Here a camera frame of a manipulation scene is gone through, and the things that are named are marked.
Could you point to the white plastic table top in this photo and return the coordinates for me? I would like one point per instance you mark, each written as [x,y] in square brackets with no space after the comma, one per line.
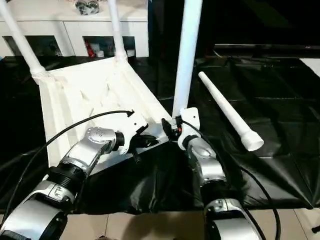
[87,87]

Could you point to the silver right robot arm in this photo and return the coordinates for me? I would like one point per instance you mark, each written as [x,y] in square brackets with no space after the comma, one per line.
[210,167]

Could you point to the white cup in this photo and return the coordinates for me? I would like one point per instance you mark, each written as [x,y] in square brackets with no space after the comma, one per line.
[100,53]

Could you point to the black plastic mat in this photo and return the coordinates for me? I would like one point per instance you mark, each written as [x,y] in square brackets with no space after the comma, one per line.
[275,125]

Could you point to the white cabinet with glass doors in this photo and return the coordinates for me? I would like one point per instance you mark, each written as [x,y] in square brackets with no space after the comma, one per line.
[67,27]

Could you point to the grey crumpled bag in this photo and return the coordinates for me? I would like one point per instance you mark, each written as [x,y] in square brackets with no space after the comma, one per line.
[87,6]

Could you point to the white flat panel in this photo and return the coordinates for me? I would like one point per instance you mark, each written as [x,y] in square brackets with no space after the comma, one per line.
[312,66]

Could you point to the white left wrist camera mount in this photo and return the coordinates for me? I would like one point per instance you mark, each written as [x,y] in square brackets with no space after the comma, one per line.
[135,125]

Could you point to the black metal frame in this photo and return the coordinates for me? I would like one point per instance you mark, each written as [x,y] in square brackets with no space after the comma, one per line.
[262,50]

